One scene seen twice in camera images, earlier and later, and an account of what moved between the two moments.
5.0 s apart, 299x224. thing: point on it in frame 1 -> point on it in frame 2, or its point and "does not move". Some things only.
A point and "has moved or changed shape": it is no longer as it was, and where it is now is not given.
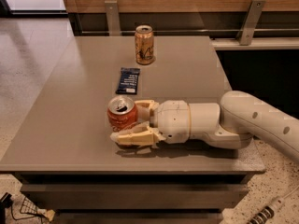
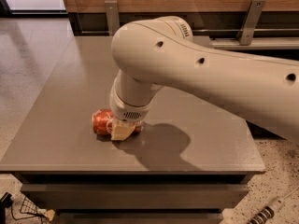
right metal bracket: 250,21 does not move
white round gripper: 172,120 -> 127,112
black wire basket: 29,207 does not move
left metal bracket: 112,18 does not move
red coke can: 121,112 has moved or changed shape
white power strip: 267,212 does not move
